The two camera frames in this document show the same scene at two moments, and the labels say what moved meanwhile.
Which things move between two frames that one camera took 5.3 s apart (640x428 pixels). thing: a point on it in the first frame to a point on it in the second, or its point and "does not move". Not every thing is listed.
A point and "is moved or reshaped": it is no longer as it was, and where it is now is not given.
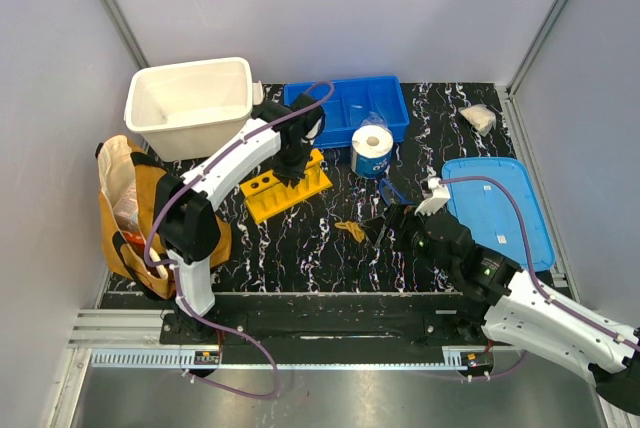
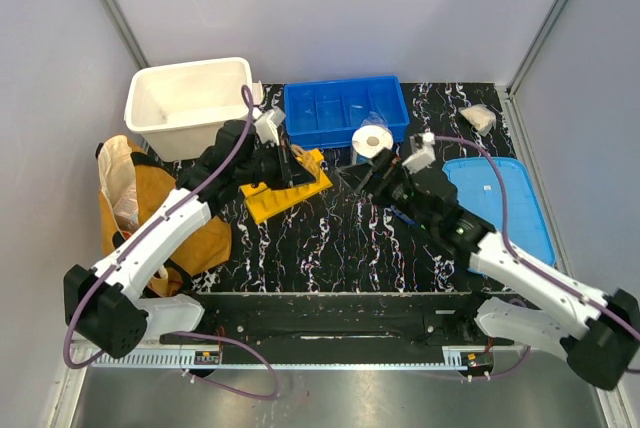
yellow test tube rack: (267, 196) does not move
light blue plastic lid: (487, 214) does not move
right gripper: (399, 218) to (386, 164)
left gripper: (292, 175) to (290, 169)
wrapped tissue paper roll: (372, 147) does not move
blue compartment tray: (343, 104) does not move
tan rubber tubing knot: (353, 228) is moved or reshaped
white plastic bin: (186, 110) does not move
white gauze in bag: (480, 117) does not move
